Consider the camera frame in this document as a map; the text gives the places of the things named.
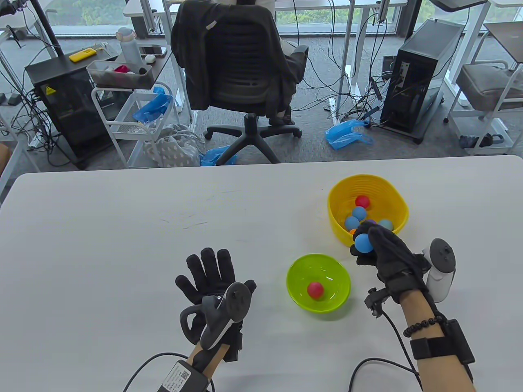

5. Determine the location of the black stand pole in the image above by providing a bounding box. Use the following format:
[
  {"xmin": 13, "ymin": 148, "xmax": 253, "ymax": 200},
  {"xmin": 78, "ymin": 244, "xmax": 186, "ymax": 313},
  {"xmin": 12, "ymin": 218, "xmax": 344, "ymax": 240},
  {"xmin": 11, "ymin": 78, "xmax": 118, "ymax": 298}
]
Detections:
[{"xmin": 27, "ymin": 0, "xmax": 64, "ymax": 58}]

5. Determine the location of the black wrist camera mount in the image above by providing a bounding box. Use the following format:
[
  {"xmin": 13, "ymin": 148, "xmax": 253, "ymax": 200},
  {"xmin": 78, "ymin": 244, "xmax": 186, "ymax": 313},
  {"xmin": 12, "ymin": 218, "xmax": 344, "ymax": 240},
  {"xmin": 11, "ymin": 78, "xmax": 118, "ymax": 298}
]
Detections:
[
  {"xmin": 221, "ymin": 321, "xmax": 243, "ymax": 363},
  {"xmin": 364, "ymin": 287, "xmax": 393, "ymax": 318}
]

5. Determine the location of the black battery pack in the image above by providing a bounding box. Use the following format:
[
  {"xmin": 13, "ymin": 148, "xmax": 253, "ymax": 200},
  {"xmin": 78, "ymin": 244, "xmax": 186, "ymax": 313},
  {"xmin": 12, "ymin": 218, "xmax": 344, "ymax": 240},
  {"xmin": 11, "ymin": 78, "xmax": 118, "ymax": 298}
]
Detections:
[{"xmin": 443, "ymin": 318, "xmax": 476, "ymax": 365}]

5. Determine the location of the green plastic bowl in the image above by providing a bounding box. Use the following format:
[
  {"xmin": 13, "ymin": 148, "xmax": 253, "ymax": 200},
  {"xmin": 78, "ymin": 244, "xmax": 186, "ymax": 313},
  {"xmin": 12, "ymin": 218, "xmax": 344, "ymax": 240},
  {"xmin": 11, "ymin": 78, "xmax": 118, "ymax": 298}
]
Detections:
[{"xmin": 286, "ymin": 254, "xmax": 351, "ymax": 314}]

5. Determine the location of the black office chair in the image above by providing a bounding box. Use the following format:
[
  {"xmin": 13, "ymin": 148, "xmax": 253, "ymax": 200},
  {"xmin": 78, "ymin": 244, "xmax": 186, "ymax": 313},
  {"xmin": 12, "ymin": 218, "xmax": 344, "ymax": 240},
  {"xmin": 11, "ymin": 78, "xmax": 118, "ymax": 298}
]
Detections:
[{"xmin": 203, "ymin": 8, "xmax": 309, "ymax": 165}]

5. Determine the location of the black equipment cabinet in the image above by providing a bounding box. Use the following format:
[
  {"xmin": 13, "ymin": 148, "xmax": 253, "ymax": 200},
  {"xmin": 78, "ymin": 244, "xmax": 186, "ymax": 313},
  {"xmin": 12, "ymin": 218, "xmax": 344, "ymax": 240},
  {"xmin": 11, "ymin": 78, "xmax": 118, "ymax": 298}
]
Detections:
[{"xmin": 25, "ymin": 49, "xmax": 123, "ymax": 170}]

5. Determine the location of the person's right forearm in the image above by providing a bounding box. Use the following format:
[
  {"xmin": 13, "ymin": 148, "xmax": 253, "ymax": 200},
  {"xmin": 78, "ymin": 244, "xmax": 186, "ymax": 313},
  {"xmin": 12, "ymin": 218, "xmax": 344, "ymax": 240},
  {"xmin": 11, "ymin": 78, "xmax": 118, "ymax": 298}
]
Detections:
[{"xmin": 398, "ymin": 288, "xmax": 474, "ymax": 392}]

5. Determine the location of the white chair with grey cushion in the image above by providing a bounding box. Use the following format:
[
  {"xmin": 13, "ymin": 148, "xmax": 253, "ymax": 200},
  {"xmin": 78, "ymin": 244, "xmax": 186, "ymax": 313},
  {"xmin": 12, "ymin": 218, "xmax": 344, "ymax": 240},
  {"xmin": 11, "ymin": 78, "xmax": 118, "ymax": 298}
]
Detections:
[{"xmin": 445, "ymin": 24, "xmax": 523, "ymax": 156}]

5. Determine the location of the yellow plastic bowl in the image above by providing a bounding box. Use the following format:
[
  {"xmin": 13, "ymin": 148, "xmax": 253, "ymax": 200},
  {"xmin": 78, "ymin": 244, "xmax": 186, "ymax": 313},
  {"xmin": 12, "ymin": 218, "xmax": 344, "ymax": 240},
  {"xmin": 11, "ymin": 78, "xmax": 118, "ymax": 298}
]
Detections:
[{"xmin": 328, "ymin": 174, "xmax": 409, "ymax": 247}]

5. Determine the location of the black forearm strap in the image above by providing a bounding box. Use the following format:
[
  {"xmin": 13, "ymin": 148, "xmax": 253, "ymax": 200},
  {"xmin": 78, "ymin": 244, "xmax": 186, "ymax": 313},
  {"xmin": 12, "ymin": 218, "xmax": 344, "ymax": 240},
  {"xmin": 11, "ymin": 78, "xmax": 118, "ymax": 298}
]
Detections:
[{"xmin": 410, "ymin": 337, "xmax": 450, "ymax": 360}]

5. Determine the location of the grey desk with white legs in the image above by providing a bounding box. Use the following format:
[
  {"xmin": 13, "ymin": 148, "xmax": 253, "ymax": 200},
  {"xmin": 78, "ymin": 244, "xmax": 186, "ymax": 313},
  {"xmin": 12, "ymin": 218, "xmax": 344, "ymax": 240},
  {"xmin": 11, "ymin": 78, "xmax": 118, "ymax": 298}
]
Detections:
[{"xmin": 98, "ymin": 41, "xmax": 197, "ymax": 123}]

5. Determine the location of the black computer tower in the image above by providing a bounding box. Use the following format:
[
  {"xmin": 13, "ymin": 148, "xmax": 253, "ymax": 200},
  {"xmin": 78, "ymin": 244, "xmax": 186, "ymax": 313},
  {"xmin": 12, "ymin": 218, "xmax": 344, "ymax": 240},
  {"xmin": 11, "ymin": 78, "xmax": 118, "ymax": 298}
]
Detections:
[{"xmin": 380, "ymin": 18, "xmax": 466, "ymax": 143}]

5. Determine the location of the white metal cart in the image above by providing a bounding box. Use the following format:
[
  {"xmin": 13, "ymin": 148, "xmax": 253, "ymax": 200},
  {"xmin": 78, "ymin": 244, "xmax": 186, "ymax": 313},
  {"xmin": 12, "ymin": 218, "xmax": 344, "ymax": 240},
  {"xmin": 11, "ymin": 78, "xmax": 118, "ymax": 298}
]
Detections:
[{"xmin": 91, "ymin": 82, "xmax": 182, "ymax": 169}]

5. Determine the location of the dark bead bracelet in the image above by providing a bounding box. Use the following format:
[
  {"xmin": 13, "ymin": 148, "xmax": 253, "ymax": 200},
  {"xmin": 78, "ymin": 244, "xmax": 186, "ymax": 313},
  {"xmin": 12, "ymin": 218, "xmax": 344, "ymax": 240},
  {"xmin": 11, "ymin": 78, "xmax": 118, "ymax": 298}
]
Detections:
[{"xmin": 403, "ymin": 316, "xmax": 444, "ymax": 337}]

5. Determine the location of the blue plastic bag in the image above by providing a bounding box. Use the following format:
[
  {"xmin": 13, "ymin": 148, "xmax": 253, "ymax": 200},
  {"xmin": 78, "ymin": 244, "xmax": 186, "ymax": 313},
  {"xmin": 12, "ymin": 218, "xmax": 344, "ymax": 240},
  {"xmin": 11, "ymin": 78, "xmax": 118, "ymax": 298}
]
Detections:
[
  {"xmin": 199, "ymin": 144, "xmax": 238, "ymax": 167},
  {"xmin": 325, "ymin": 120, "xmax": 375, "ymax": 151},
  {"xmin": 133, "ymin": 86, "xmax": 174, "ymax": 125}
]

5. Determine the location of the grey water bottle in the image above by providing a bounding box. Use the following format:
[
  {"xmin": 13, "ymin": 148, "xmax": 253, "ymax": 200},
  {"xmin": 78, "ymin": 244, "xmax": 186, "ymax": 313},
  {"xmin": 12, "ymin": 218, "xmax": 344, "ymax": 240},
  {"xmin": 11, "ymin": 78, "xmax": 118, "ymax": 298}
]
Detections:
[{"xmin": 116, "ymin": 27, "xmax": 142, "ymax": 66}]

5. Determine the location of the black cable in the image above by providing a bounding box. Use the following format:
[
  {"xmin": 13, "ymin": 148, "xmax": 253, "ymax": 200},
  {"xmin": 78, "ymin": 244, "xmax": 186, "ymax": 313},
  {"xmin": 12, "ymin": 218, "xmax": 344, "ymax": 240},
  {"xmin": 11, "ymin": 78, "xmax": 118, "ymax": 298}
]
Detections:
[
  {"xmin": 123, "ymin": 353, "xmax": 180, "ymax": 392},
  {"xmin": 349, "ymin": 312, "xmax": 423, "ymax": 392}
]

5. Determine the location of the grey patterned fabric bag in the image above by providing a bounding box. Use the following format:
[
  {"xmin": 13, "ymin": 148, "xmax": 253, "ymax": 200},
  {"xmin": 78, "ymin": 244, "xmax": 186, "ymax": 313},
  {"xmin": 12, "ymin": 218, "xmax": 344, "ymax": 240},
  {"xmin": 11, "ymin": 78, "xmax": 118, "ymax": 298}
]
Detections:
[{"xmin": 143, "ymin": 124, "xmax": 206, "ymax": 167}]

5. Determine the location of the dark grey jacket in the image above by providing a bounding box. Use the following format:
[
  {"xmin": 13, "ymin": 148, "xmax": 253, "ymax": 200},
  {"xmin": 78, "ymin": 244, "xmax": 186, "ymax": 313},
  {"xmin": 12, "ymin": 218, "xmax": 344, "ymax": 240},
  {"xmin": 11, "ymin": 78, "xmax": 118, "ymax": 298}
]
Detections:
[{"xmin": 171, "ymin": 1, "xmax": 305, "ymax": 111}]

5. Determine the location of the yellow phone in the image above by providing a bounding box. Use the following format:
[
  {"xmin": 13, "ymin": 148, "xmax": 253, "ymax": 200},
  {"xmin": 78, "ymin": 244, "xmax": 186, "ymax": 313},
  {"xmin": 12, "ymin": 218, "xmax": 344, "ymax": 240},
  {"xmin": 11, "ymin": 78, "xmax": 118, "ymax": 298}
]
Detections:
[{"xmin": 69, "ymin": 48, "xmax": 98, "ymax": 63}]

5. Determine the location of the dark grey handheld controller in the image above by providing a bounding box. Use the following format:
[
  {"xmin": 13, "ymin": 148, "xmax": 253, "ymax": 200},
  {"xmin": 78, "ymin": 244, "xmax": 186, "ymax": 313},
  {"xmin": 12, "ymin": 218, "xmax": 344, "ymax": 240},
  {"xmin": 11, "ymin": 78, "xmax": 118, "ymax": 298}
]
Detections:
[
  {"xmin": 421, "ymin": 238, "xmax": 456, "ymax": 303},
  {"xmin": 179, "ymin": 282, "xmax": 251, "ymax": 350}
]

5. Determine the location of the grey plastic tray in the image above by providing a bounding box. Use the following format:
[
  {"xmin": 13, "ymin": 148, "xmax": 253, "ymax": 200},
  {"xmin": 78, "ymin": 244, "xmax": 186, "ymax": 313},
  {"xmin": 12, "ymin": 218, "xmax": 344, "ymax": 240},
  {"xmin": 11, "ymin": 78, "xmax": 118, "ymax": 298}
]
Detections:
[{"xmin": 87, "ymin": 59, "xmax": 155, "ymax": 89}]

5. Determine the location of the brown side table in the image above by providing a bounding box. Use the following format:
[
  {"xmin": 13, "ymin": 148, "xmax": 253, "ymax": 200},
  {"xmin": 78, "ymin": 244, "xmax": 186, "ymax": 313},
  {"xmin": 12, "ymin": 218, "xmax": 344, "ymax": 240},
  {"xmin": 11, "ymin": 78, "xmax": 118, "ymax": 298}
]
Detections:
[{"xmin": 483, "ymin": 20, "xmax": 523, "ymax": 64}]

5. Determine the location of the grey labelled battery pack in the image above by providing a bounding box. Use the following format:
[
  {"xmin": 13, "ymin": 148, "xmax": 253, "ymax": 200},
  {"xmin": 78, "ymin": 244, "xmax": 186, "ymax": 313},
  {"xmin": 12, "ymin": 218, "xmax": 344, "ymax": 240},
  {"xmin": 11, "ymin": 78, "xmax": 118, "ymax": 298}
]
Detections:
[{"xmin": 157, "ymin": 359, "xmax": 211, "ymax": 392}]

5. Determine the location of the person's right hand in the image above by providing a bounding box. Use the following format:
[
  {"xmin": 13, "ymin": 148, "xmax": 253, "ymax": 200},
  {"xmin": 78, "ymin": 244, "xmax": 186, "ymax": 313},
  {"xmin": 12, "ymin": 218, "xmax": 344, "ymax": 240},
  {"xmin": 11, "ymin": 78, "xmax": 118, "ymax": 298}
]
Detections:
[{"xmin": 351, "ymin": 220, "xmax": 431, "ymax": 305}]

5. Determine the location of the person's left hand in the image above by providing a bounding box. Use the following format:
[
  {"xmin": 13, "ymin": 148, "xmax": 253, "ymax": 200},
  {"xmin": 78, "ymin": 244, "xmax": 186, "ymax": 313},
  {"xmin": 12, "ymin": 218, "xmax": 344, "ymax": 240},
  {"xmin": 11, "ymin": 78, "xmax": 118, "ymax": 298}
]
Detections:
[{"xmin": 176, "ymin": 248, "xmax": 257, "ymax": 319}]

